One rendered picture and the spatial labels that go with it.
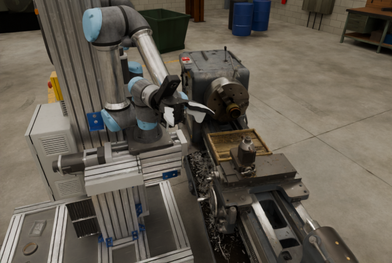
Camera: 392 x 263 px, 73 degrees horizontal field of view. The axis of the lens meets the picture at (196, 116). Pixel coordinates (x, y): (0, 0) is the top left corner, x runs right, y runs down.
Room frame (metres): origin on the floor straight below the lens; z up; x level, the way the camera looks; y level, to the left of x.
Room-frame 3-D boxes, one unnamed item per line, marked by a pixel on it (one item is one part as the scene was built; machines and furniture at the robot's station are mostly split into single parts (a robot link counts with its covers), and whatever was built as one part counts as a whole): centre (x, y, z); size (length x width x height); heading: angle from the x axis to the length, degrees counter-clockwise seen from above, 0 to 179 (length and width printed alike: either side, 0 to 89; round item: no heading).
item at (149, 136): (1.15, 0.25, 1.21); 0.15 x 0.15 x 0.10
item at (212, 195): (1.04, -0.13, 0.75); 0.27 x 0.10 x 0.23; 12
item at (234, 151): (1.13, -0.26, 0.99); 0.20 x 0.10 x 0.05; 12
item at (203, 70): (2.11, -0.13, 1.06); 0.59 x 0.48 x 0.39; 12
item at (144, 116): (0.87, 0.18, 1.46); 0.11 x 0.08 x 0.11; 129
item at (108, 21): (1.07, 0.36, 1.54); 0.15 x 0.12 x 0.55; 129
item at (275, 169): (1.12, -0.33, 0.95); 0.43 x 0.17 x 0.05; 102
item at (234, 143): (1.43, -0.28, 0.89); 0.36 x 0.30 x 0.04; 102
